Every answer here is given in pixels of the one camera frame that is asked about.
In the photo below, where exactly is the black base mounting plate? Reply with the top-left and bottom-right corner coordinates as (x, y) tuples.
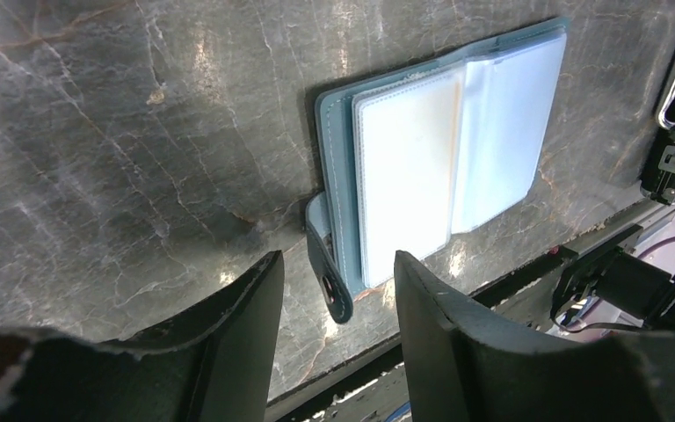
(265, 200), (675, 422)

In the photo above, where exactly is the blue leather card holder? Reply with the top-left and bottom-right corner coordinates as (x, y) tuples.
(306, 17), (570, 324)

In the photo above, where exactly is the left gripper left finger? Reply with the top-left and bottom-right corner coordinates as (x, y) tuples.
(0, 251), (285, 421)

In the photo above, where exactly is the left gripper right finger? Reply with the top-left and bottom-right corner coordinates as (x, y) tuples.
(395, 251), (675, 421)

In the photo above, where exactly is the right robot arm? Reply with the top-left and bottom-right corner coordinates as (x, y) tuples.
(550, 246), (675, 331)

